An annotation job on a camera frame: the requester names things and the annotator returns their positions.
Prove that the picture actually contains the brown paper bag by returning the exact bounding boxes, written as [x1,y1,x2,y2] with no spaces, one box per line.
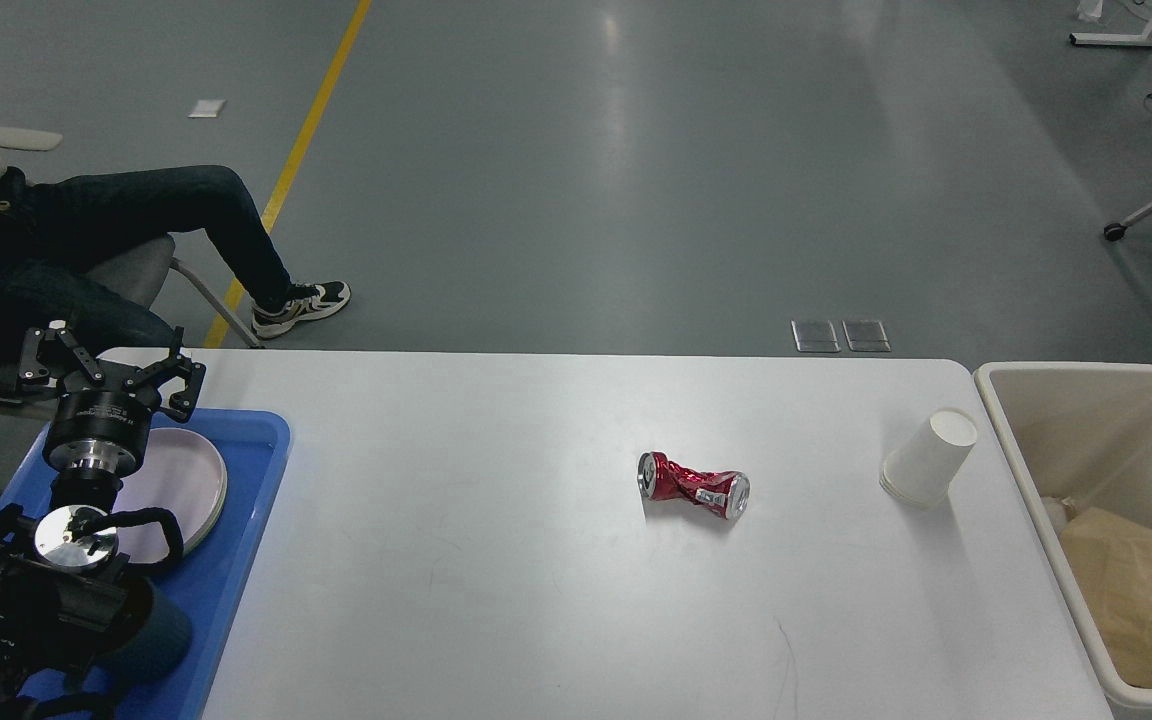
[1059,509,1152,689]

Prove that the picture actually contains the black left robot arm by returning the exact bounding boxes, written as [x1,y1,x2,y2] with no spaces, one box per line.
[0,323,206,719]

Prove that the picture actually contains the translucent plastic cup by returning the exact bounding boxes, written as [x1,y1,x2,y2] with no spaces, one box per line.
[879,407,979,509]

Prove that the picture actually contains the white paper on floor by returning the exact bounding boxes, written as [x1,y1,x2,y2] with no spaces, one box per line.
[187,99,227,119]

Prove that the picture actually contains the crushed red soda can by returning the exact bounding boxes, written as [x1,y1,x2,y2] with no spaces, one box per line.
[637,450,751,521]

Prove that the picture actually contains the floor outlet plates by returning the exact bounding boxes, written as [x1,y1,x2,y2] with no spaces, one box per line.
[790,319,893,354]

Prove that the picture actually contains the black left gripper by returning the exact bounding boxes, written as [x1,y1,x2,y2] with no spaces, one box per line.
[15,323,207,478]

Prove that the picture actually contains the beige plastic bin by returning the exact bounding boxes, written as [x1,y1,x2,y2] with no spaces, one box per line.
[975,363,1152,711]

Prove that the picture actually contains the pink plate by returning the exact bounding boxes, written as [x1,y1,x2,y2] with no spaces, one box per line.
[113,427,196,516]

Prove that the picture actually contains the green plate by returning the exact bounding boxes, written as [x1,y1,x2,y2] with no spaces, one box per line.
[173,433,229,555]

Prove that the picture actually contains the grey office chair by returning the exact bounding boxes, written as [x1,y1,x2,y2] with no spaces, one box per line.
[0,234,264,420]

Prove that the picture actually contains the dark teal mug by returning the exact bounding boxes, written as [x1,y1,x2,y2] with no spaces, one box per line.
[93,577,194,684]

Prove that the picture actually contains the seated person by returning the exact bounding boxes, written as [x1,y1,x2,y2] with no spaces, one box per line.
[0,154,351,356]

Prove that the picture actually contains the blue plastic tray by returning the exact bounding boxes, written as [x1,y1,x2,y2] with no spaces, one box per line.
[0,406,291,720]

